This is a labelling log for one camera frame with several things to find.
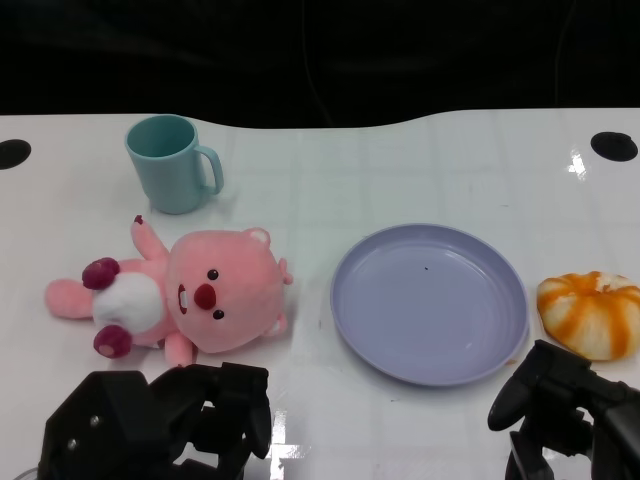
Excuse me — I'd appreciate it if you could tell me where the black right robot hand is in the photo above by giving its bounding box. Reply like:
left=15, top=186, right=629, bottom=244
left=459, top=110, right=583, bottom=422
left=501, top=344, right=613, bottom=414
left=487, top=339, right=640, bottom=480

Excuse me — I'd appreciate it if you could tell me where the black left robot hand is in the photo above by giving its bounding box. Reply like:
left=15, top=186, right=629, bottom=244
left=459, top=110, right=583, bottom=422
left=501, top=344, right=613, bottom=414
left=39, top=362, right=274, bottom=480

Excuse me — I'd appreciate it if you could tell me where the pink plush beaver doll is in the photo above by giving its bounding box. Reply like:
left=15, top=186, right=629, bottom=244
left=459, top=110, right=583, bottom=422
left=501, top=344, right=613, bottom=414
left=44, top=214, right=294, bottom=369

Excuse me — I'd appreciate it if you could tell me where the lilac plastic plate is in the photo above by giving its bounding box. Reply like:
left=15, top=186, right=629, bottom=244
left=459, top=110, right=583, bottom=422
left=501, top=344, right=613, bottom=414
left=329, top=222, right=530, bottom=389

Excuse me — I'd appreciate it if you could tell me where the orange striped white bun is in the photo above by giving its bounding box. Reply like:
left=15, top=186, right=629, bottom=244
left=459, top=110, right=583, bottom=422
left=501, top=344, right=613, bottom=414
left=536, top=271, right=640, bottom=362

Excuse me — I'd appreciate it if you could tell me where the teal plastic mug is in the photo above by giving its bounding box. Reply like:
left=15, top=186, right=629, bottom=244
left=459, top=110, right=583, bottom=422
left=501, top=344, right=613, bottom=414
left=124, top=114, right=225, bottom=215

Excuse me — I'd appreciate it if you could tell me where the black table grommet hole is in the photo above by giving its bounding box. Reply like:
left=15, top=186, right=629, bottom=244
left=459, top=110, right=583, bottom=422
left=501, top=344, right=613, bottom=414
left=590, top=131, right=640, bottom=162
left=0, top=139, right=32, bottom=170

